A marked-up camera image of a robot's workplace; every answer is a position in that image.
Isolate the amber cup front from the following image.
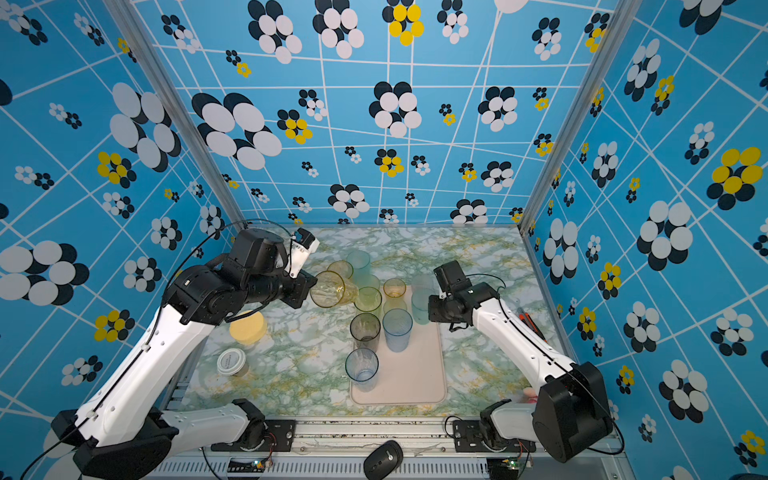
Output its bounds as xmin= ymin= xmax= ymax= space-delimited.
xmin=310 ymin=270 xmax=359 ymax=309

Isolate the teal cup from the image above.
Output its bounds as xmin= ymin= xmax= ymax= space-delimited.
xmin=411 ymin=288 xmax=431 ymax=325
xmin=346 ymin=249 xmax=371 ymax=285

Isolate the blue-grey translucent cup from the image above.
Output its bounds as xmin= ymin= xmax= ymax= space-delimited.
xmin=382 ymin=308 xmax=413 ymax=353

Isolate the small amber cup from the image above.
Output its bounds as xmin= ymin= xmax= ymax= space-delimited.
xmin=383 ymin=278 xmax=407 ymax=300

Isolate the dark smoky cup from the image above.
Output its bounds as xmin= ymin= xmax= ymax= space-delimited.
xmin=350 ymin=312 xmax=381 ymax=352

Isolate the grey-blue clear cup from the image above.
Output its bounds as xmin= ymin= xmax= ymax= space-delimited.
xmin=345 ymin=348 xmax=379 ymax=389

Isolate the green translucent cup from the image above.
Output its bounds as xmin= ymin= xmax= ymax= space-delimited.
xmin=353 ymin=286 xmax=383 ymax=315

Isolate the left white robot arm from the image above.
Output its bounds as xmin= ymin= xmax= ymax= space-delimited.
xmin=51 ymin=228 xmax=319 ymax=479

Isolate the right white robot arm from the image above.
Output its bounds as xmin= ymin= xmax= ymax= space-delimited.
xmin=428 ymin=283 xmax=614 ymax=463

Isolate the beige plastic tray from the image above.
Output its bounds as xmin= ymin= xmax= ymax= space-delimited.
xmin=349 ymin=302 xmax=447 ymax=406

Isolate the amber cup back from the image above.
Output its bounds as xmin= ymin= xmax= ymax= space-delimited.
xmin=327 ymin=260 xmax=354 ymax=280

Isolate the red black utility knife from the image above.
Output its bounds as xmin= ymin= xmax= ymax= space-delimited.
xmin=517 ymin=308 xmax=546 ymax=340

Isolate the pink plush doll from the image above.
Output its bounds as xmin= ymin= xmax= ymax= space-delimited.
xmin=522 ymin=387 xmax=538 ymax=403

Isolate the black computer mouse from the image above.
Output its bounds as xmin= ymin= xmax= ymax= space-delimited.
xmin=363 ymin=440 xmax=403 ymax=480

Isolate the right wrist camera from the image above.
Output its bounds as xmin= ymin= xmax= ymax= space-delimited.
xmin=433 ymin=260 xmax=472 ymax=296

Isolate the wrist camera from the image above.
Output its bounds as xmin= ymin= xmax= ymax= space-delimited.
xmin=433 ymin=260 xmax=472 ymax=296
xmin=285 ymin=228 xmax=320 ymax=279

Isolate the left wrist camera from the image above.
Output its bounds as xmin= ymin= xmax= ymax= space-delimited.
xmin=285 ymin=228 xmax=320 ymax=279

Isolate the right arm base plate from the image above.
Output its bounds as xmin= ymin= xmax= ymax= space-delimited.
xmin=448 ymin=418 xmax=537 ymax=455

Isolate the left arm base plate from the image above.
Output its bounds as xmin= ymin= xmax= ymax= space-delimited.
xmin=210 ymin=419 xmax=297 ymax=453

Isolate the aluminium front frame rail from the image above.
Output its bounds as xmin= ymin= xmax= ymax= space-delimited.
xmin=149 ymin=416 xmax=633 ymax=479

